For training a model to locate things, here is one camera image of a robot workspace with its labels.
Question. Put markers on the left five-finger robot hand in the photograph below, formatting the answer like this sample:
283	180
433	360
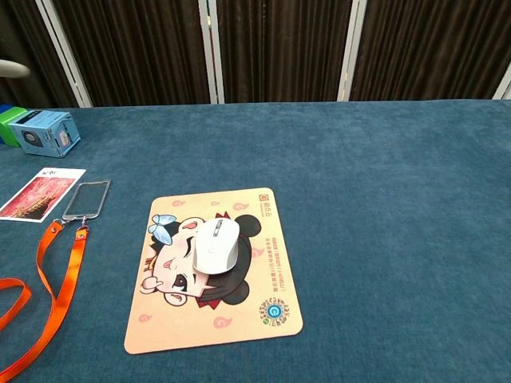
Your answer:
14	68

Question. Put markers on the white computer mouse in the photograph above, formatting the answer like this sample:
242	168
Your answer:
215	247

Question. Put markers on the cartoon girl mouse pad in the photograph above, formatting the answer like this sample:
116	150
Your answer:
271	287

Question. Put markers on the green block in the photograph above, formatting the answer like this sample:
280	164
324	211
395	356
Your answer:
8	127

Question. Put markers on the light blue product box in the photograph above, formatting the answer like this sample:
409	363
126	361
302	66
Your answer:
44	131

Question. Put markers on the red picture postcard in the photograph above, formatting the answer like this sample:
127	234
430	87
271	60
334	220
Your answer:
36	193

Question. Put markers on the clear phone badge holder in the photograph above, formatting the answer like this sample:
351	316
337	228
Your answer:
85	199

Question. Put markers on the blue felt table cover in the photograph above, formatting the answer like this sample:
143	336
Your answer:
379	239

